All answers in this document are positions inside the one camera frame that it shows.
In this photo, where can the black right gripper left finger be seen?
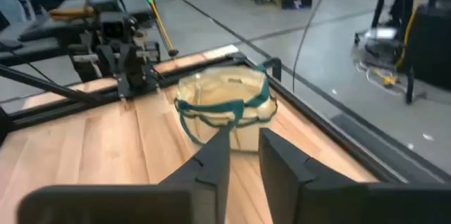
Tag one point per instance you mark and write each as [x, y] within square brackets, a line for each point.
[211, 181]

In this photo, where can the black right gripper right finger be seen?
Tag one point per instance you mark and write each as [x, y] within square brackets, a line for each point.
[282, 174]

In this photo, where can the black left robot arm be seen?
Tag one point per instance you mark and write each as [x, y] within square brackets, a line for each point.
[109, 26]

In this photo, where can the cream and green gardening bag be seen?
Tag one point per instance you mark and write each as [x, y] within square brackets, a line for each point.
[218, 86]

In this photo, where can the black case with logo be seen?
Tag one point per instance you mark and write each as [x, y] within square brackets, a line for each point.
[296, 0]

